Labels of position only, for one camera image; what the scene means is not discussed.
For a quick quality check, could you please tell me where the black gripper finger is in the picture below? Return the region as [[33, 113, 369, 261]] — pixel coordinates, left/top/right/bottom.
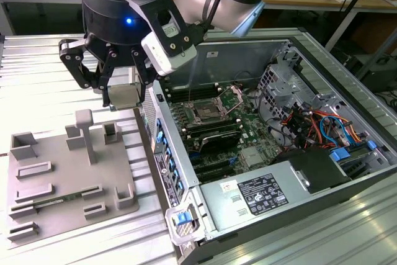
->
[[130, 47, 154, 104], [58, 38, 118, 108]]

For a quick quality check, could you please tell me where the silver CPU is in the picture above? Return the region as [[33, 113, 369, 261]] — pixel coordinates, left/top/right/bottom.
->
[[108, 82, 145, 111]]

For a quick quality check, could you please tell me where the black RAM slot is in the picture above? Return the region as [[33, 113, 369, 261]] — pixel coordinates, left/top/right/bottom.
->
[[184, 124, 239, 137], [169, 91, 220, 103], [182, 118, 236, 131], [166, 82, 218, 96]]

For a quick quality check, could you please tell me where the CPU socket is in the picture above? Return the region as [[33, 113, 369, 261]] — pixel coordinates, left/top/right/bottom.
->
[[190, 100, 225, 124]]

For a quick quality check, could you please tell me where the black expansion slot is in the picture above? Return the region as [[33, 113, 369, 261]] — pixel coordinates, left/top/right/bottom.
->
[[194, 159, 237, 182]]

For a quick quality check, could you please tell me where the metal socket cover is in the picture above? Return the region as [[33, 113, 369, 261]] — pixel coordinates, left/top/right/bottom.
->
[[216, 84, 249, 114]]

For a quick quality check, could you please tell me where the open PC case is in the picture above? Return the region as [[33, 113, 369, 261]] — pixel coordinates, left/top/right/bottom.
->
[[133, 37, 397, 265]]

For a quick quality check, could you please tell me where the black graphics card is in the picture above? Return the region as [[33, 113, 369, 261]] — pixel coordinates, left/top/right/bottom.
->
[[198, 130, 241, 154]]

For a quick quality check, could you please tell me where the grey parts rack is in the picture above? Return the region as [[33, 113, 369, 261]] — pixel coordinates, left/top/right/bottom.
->
[[6, 108, 140, 250]]

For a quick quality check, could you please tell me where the green motherboard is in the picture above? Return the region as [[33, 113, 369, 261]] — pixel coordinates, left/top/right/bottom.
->
[[167, 88, 280, 185]]

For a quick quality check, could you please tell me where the metal disk bay cage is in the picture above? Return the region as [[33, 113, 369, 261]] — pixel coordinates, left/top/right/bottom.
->
[[257, 63, 311, 123]]

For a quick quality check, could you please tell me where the silver chipset heatsink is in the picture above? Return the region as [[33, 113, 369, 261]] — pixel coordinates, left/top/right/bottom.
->
[[241, 146, 265, 166]]

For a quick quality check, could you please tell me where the green RAM stick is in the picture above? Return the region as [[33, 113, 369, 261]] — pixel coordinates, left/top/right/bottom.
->
[[33, 192, 85, 209]]

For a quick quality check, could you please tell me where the blue case latch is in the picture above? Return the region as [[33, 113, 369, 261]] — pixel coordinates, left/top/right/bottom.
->
[[172, 212, 190, 226]]

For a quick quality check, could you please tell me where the silver power supply unit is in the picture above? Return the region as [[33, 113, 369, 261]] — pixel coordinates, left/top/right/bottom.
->
[[198, 159, 311, 231]]

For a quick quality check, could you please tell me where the black plastic cover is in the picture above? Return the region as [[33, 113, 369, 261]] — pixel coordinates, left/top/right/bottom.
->
[[272, 146, 352, 194]]

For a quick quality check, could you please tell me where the blue disk carrier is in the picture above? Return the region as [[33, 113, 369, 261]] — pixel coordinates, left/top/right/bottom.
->
[[330, 148, 351, 162]]

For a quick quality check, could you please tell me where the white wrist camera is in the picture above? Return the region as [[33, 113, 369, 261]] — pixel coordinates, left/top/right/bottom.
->
[[141, 30, 198, 77]]

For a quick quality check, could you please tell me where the red wire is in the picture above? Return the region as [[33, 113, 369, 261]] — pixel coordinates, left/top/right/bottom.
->
[[302, 112, 323, 151]]

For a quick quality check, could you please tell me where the blue wire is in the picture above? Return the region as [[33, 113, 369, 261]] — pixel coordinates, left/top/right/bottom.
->
[[319, 115, 357, 145]]

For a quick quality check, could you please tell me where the orange wire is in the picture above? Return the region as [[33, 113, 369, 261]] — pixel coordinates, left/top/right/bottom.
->
[[310, 109, 367, 142]]

